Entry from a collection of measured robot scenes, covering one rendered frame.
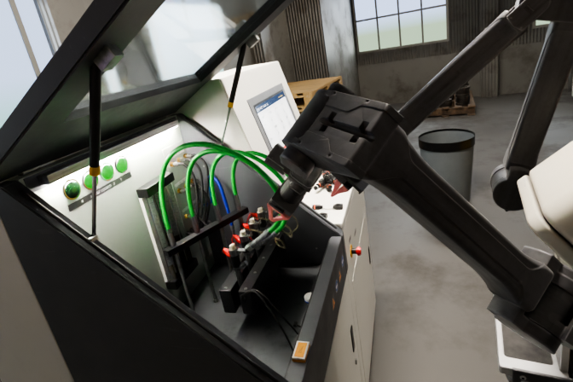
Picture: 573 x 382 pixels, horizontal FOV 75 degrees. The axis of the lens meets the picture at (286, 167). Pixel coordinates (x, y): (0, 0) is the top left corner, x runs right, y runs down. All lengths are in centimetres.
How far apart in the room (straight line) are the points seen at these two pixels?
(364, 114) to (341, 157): 5
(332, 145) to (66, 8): 326
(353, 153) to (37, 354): 101
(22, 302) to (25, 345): 15
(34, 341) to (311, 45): 631
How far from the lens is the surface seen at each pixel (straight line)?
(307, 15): 694
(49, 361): 119
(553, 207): 68
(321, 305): 107
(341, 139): 38
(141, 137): 120
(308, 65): 698
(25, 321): 115
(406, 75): 854
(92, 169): 79
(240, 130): 136
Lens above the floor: 163
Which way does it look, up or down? 18 degrees down
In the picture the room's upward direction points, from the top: 10 degrees counter-clockwise
